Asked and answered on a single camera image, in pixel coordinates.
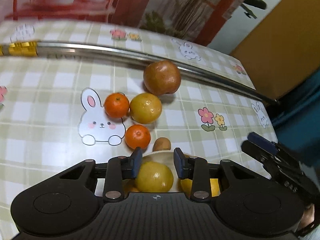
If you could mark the black office chair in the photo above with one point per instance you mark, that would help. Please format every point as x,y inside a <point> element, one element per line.
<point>260,4</point>

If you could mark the yellow orange citrus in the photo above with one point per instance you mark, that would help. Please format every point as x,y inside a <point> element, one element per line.
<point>145,108</point>

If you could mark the cream ceramic plate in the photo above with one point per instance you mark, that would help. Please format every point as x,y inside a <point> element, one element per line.
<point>166,158</point>

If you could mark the wooden board panel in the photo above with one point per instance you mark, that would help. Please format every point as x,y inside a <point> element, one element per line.
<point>283,49</point>

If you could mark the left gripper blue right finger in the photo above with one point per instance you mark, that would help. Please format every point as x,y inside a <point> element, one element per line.
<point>197,170</point>

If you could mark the small orange tangerine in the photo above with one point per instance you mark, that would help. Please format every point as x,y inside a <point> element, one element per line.
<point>116,105</point>

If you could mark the yellow lemon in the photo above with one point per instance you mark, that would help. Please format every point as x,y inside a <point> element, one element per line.
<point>154,177</point>

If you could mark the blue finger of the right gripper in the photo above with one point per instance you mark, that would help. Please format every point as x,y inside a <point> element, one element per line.
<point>263,143</point>

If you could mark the printed room backdrop cloth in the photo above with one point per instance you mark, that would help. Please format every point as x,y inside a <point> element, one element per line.
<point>194,20</point>

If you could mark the long metal back scratcher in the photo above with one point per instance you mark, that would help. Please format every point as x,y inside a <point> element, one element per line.
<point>47,48</point>

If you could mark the red brown apple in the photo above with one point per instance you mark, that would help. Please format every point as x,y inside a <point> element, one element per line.
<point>162,77</point>

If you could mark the checkered bunny tablecloth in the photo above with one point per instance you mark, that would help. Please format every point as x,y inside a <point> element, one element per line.
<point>58,110</point>

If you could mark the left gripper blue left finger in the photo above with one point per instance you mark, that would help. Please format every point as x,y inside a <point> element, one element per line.
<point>118,169</point>

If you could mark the small brown kiwi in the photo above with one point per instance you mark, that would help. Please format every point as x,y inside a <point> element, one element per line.
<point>162,144</point>

